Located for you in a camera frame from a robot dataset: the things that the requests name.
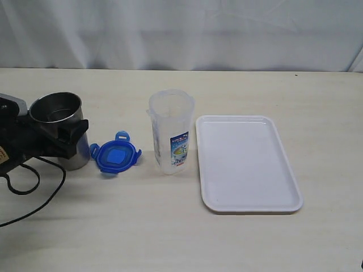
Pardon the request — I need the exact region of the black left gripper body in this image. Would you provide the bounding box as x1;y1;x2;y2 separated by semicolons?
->
0;96;62;176

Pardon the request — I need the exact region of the stainless steel tumbler cup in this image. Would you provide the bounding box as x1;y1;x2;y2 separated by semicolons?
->
29;92;91;171

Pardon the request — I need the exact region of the blue plastic lid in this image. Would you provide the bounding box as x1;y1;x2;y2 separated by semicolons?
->
89;131;142;179

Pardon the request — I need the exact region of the clear tall plastic container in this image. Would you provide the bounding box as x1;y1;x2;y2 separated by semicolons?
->
147;89;195;175

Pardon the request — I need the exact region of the white rectangular plastic tray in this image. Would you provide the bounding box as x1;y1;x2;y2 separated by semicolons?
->
196;115;303;214

